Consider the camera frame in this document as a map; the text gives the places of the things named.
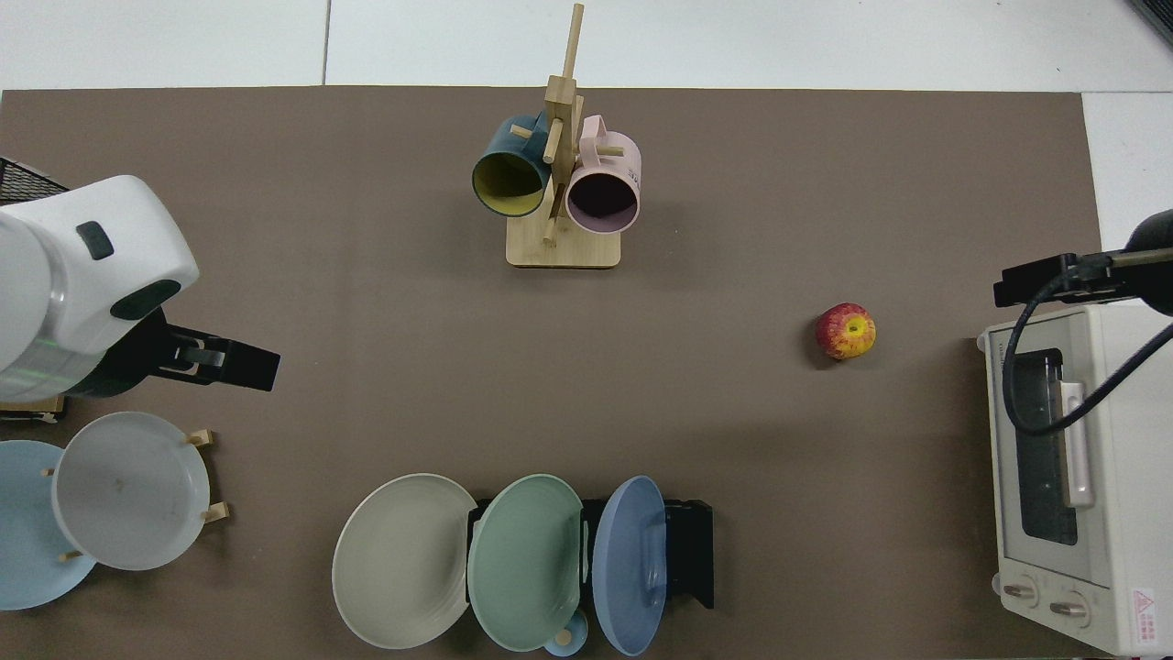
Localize brown table cloth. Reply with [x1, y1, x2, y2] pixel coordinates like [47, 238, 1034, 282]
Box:
[0, 87, 1103, 660]

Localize wooden cup stand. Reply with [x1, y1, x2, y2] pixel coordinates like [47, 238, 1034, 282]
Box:
[506, 3, 624, 270]

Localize dark corner object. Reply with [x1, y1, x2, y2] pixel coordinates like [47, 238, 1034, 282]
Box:
[1125, 0, 1173, 49]

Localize small blue round thing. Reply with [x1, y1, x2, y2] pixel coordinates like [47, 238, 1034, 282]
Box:
[543, 610, 589, 659]

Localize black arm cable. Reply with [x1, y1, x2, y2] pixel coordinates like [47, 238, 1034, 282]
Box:
[1002, 261, 1173, 436]

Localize wooden plate rack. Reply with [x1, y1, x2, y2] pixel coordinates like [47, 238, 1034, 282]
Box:
[41, 428, 230, 563]

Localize red yellow apple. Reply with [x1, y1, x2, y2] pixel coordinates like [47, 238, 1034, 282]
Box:
[816, 302, 877, 361]

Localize light blue plate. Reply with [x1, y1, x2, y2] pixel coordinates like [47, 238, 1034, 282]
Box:
[0, 440, 98, 611]

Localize beige plate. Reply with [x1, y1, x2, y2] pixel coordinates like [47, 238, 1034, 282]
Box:
[332, 473, 479, 651]

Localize green plate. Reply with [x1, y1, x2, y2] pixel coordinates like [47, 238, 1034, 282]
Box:
[466, 473, 587, 653]

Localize dark teal cup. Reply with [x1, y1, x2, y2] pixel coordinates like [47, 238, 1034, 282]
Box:
[472, 114, 554, 218]

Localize pale toaster oven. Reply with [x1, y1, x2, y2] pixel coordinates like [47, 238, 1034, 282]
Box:
[976, 304, 1173, 656]

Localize grey plate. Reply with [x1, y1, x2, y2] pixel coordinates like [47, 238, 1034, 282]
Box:
[51, 411, 212, 572]

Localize black dish rack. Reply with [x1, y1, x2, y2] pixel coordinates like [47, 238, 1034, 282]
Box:
[467, 498, 715, 611]

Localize pink cup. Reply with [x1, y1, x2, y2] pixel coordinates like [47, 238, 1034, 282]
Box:
[565, 115, 642, 236]

